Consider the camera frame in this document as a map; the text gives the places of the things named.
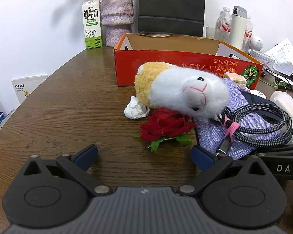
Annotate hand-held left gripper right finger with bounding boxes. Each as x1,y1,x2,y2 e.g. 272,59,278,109
178,145,275,197

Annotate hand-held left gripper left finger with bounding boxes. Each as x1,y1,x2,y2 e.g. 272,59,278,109
21,144,113,197

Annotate red artificial rose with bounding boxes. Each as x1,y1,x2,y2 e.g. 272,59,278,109
133,107,198,153

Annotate purple fabric pouch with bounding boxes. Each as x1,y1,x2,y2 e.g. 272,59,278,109
192,78,281,161

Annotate white tissue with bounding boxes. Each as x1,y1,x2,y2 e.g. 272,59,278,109
124,96,150,120

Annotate black braided cable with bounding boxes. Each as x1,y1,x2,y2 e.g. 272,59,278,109
211,103,293,157

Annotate white and yellow plush alpaca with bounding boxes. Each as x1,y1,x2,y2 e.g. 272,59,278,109
135,62,230,121

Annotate dark navy pouch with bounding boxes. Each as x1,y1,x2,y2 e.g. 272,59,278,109
240,90,287,125

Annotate orange cardboard box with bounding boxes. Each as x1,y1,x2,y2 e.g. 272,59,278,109
113,33,264,89

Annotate brown wooden desk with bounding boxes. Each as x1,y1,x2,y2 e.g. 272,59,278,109
0,46,293,234

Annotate white plastic bottle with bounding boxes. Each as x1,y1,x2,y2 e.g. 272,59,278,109
270,91,293,125

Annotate white round lid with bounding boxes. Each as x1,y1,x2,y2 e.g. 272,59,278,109
249,90,267,99

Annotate beige toothpick box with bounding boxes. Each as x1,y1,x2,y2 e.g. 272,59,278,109
223,73,247,88

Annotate white booklet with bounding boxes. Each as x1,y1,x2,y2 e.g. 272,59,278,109
11,74,48,104

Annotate white ribbed container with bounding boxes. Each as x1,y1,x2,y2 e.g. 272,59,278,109
249,50,275,70

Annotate pile of white papers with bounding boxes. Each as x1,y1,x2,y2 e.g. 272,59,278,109
265,38,293,87

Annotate clear drinking glass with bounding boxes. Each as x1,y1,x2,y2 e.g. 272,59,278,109
205,26,221,40

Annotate white round speaker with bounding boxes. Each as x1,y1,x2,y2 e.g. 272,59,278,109
249,35,264,51

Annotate green and white milk carton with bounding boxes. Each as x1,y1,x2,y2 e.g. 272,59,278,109
82,0,103,50

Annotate clear water bottle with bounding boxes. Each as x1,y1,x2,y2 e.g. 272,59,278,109
215,7,232,42
243,15,254,52

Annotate white thermos flask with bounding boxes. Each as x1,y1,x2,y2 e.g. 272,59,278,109
228,5,247,50

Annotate purple ceramic vase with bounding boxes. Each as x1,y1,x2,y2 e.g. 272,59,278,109
101,0,135,47

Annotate black paper bag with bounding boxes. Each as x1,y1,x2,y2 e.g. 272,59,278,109
137,0,206,38

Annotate tangled black and green cables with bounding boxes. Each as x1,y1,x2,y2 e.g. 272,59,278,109
259,69,293,90

